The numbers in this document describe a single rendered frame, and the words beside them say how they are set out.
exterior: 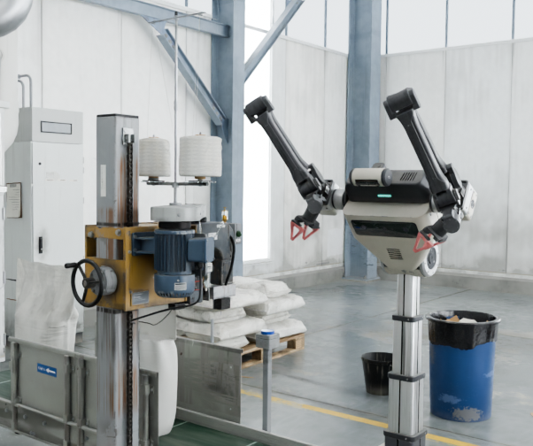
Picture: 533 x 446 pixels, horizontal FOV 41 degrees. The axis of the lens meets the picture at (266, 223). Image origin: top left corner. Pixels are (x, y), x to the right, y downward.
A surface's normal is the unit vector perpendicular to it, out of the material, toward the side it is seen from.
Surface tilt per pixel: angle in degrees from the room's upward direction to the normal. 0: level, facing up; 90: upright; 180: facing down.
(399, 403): 90
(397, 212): 40
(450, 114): 90
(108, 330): 90
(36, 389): 90
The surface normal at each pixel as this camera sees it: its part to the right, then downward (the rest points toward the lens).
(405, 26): -0.62, 0.04
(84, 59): 0.79, 0.04
